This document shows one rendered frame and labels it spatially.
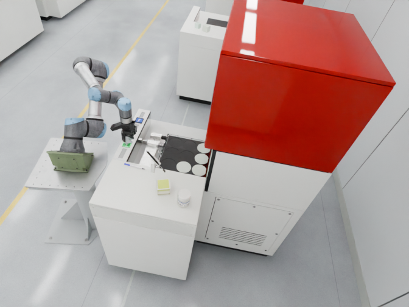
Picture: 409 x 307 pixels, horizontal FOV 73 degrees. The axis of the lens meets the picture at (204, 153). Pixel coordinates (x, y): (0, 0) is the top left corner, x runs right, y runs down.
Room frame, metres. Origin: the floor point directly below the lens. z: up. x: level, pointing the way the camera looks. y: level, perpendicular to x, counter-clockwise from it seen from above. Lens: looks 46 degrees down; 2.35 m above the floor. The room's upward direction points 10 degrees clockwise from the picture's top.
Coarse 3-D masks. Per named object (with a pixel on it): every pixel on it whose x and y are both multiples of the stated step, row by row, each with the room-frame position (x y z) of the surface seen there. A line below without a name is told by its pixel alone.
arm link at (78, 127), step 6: (66, 120) 1.26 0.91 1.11; (72, 120) 1.26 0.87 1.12; (78, 120) 1.28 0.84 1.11; (84, 120) 1.33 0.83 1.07; (66, 126) 1.23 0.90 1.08; (72, 126) 1.23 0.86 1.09; (78, 126) 1.25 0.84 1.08; (84, 126) 1.28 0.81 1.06; (66, 132) 1.20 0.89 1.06; (72, 132) 1.21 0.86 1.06; (78, 132) 1.22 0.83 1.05; (84, 132) 1.25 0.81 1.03
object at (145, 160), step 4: (156, 140) 1.45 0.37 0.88; (160, 140) 1.45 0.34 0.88; (148, 148) 1.35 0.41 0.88; (152, 148) 1.36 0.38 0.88; (156, 148) 1.37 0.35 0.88; (144, 152) 1.31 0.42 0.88; (152, 152) 1.32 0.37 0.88; (156, 152) 1.35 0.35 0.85; (144, 156) 1.27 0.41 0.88; (148, 156) 1.28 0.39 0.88; (144, 160) 1.23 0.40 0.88; (148, 160) 1.24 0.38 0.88; (144, 164) 1.20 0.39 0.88; (148, 164) 1.20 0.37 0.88
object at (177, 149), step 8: (176, 136) 1.50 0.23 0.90; (168, 144) 1.41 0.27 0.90; (176, 144) 1.42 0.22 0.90; (184, 144) 1.44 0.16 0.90; (192, 144) 1.45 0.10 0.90; (168, 152) 1.33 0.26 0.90; (176, 152) 1.34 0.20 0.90; (184, 152) 1.36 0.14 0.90; (192, 152) 1.37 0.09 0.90; (200, 152) 1.38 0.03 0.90; (208, 152) 1.40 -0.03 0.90; (160, 160) 1.24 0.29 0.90; (168, 160) 1.26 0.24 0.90; (176, 160) 1.27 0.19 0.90; (184, 160) 1.28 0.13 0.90; (192, 160) 1.29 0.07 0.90; (160, 168) 1.17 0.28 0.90; (168, 168) 1.19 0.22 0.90; (176, 168) 1.20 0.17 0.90; (200, 176) 1.17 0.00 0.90
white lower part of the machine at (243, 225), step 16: (208, 192) 1.11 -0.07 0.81; (208, 208) 1.11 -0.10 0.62; (224, 208) 1.11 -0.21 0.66; (240, 208) 1.10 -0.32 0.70; (256, 208) 1.10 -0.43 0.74; (272, 208) 1.10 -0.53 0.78; (288, 208) 1.10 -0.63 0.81; (208, 224) 1.13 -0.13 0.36; (224, 224) 1.10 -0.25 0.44; (240, 224) 1.10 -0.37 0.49; (256, 224) 1.10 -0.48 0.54; (272, 224) 1.10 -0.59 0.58; (288, 224) 1.09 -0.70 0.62; (208, 240) 1.11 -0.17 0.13; (224, 240) 1.10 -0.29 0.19; (240, 240) 1.10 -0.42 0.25; (256, 240) 1.10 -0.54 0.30; (272, 240) 1.09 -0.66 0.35
